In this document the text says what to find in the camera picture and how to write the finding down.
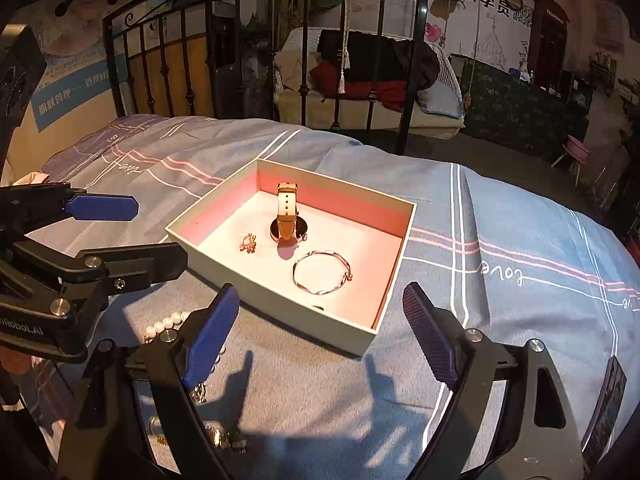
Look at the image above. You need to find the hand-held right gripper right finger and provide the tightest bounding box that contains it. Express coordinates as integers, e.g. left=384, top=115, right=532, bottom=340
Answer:
left=402, top=282, right=586, bottom=480

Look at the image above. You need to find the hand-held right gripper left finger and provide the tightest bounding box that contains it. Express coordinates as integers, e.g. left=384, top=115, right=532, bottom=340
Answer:
left=57, top=284, right=241, bottom=480

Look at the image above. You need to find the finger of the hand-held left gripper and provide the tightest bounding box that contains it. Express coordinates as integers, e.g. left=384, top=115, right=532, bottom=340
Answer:
left=10, top=241, right=189, bottom=332
left=0, top=182, right=140, bottom=234

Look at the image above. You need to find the white pearl necklace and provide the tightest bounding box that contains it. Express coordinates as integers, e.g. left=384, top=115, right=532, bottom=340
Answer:
left=144, top=310, right=227, bottom=376

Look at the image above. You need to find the white box with pink inside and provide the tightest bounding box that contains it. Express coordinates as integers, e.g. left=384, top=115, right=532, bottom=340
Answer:
left=165, top=158, right=417, bottom=356

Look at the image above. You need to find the gold jewelled ornament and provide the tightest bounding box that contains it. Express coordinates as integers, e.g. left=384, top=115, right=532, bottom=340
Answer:
left=207, top=425, right=248, bottom=455

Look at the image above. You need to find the blue plaid blanket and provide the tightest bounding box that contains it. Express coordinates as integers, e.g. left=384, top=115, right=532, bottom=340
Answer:
left=0, top=114, right=640, bottom=480

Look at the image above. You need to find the pink stool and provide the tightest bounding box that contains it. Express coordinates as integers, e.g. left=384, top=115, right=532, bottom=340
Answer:
left=551, top=135, right=592, bottom=187

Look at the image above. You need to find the light blue cushion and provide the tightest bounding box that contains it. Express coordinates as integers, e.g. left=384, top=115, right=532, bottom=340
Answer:
left=417, top=80, right=464, bottom=119

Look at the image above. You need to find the green floral covered counter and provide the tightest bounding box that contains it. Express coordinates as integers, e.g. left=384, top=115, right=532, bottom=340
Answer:
left=459, top=57, right=592, bottom=164

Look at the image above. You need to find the red cloth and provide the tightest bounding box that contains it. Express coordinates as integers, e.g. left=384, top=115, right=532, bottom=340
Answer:
left=311, top=62, right=410, bottom=112

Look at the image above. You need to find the black clothing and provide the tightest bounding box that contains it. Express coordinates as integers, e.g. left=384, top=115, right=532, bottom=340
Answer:
left=316, top=30, right=442, bottom=90

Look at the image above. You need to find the red phone booth model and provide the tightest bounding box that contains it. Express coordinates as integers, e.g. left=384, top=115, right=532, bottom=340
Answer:
left=529, top=0, right=571, bottom=82

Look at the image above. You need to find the rose gold bangle bracelet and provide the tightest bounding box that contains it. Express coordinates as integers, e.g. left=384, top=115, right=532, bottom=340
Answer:
left=292, top=249, right=352, bottom=295

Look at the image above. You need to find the blue wall poster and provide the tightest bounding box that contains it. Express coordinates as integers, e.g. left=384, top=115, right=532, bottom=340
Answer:
left=30, top=55, right=117, bottom=132

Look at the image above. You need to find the brown strap wristwatch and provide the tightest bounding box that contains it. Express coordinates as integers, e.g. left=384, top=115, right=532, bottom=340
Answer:
left=270, top=182, right=311, bottom=261

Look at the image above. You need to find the black metal bed frame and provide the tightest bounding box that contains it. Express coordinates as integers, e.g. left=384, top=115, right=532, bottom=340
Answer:
left=102, top=0, right=441, bottom=156

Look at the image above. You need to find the white tassel cord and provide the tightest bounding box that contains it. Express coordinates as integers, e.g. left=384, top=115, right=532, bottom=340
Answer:
left=337, top=0, right=354, bottom=95

